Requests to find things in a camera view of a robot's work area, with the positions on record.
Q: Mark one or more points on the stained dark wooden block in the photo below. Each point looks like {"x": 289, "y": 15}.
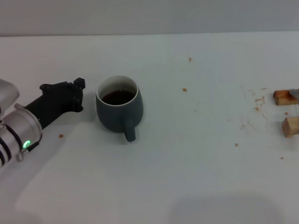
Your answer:
{"x": 282, "y": 97}

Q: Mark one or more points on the dark coffee liquid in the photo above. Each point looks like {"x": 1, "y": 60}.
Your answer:
{"x": 118, "y": 97}

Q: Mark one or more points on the light wooden block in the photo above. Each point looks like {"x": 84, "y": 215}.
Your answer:
{"x": 292, "y": 126}

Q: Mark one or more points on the dark grey ceramic cup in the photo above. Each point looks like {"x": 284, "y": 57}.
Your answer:
{"x": 114, "y": 116}

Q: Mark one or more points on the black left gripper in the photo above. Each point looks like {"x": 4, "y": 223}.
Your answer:
{"x": 54, "y": 100}

